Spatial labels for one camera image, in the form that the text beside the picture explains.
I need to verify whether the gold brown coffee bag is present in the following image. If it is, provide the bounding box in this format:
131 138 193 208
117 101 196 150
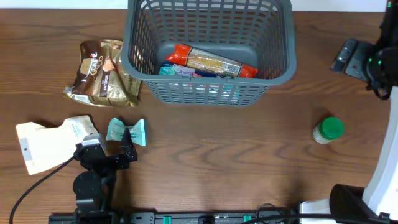
64 39 141 107

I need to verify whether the green lid jar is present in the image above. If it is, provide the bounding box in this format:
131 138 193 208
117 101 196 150
312 117 345 144

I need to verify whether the colourful tissue multipack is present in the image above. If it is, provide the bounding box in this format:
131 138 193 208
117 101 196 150
159 62 221 78

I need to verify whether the orange pasta packet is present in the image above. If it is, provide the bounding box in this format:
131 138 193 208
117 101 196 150
165 44 258 78

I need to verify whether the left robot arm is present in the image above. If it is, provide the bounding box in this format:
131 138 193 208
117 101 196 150
73 128 137 213

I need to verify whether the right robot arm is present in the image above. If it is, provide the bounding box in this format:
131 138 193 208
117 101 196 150
295 0 397 223

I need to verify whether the teal tissue pack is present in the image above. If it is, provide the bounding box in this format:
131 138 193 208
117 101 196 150
106 118 146 147

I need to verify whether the cream paper pouch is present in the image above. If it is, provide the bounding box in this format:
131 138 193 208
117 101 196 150
16 115 98 175

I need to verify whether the grey plastic basket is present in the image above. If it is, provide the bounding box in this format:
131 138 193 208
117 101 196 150
121 0 297 106

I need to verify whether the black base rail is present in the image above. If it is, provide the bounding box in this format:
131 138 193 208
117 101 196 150
48 211 302 224

